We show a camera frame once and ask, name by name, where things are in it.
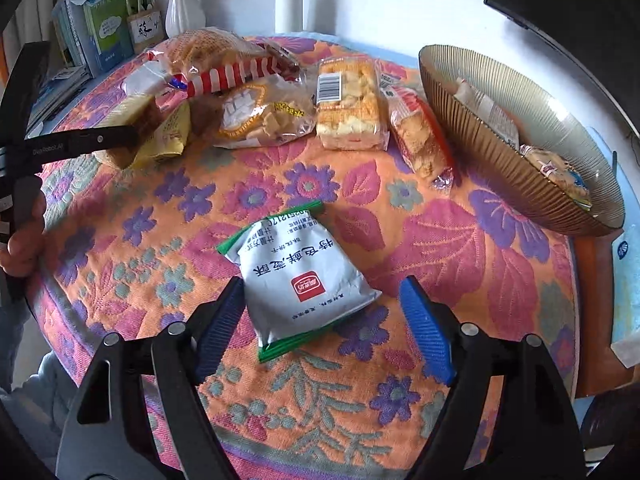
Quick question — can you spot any blue green book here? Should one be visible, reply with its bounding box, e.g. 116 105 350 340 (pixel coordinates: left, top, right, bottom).
52 0 138 78

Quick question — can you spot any clear cookie bag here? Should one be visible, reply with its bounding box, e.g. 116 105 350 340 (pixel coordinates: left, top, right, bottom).
210 75 317 150

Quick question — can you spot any orange cake package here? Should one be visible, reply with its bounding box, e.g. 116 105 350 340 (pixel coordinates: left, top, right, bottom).
316 55 390 151

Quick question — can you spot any person left hand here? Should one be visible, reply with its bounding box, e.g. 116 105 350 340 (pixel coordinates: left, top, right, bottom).
1 192 47 278

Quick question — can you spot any stack of books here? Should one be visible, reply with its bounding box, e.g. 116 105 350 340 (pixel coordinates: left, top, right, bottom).
27 66 91 132

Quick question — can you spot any red striped bread bag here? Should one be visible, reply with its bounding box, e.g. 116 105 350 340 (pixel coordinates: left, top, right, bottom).
146 27 300 98

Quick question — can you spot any clear bread package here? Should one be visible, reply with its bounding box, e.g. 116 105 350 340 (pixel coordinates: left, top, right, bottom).
454 78 520 150

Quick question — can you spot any black monitor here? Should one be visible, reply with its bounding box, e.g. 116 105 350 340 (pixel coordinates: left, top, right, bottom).
484 0 639 133

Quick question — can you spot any white ribbed vase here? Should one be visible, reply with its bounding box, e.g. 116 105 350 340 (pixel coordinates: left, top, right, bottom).
165 0 206 38

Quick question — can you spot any amber ribbed glass bowl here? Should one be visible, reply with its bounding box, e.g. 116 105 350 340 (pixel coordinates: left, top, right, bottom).
419 44 625 236

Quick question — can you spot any red orange biscuit packet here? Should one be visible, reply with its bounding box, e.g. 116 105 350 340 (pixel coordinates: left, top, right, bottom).
383 86 456 192

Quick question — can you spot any blue snack chip bag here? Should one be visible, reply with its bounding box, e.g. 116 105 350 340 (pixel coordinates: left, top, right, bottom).
520 144 592 211

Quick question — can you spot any toast bread slice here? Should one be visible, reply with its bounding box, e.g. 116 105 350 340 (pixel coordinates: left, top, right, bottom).
93 94 162 169

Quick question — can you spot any white green snack packet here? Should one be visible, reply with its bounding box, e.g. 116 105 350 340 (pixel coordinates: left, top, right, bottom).
217 200 381 363

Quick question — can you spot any yellow snack packet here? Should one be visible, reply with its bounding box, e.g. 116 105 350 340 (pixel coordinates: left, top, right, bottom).
131 101 191 168

